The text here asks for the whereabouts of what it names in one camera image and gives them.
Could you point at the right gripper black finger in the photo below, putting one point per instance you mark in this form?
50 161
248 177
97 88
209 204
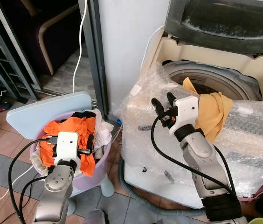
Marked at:
171 100
158 107

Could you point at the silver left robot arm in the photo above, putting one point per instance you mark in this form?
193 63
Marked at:
57 186

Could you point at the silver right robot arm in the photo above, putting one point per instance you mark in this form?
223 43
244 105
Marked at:
201 158

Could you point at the beige top-load washing machine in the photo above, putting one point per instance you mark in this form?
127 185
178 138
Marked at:
192 46

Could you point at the grey washing machine lid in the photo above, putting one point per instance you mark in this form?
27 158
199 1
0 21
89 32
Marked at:
224 21

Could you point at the lilac plastic laundry basket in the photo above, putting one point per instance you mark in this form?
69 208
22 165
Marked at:
101 163

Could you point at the orange garment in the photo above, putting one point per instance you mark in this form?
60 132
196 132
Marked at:
71 126

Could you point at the black garment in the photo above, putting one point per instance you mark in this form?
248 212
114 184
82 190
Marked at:
86 114

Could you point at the mustard yellow cloth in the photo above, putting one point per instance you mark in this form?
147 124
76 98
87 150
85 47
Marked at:
213 114

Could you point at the light blue plastic stool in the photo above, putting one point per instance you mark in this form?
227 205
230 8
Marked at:
38 112

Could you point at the grey robot leg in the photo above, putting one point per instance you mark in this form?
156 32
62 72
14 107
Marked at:
95 218

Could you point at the clear bubble wrap sheet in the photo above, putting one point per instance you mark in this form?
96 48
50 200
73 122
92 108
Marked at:
248 140

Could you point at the orange and black tool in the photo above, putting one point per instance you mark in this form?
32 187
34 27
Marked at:
2 106

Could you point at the yellow-green round object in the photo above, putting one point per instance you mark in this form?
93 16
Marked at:
259 221

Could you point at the dark armchair with beige trim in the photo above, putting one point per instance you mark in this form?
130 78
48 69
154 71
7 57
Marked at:
33 32

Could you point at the grey metal rack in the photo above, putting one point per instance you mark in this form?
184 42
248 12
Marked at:
3 51

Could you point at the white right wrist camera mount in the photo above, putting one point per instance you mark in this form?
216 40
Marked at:
186 112

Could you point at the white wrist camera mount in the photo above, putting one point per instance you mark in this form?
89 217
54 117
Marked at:
66 145
186 112

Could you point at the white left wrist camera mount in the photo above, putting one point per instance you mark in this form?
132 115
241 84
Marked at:
66 145

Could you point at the grey sliding door frame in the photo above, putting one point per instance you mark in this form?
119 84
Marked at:
96 56

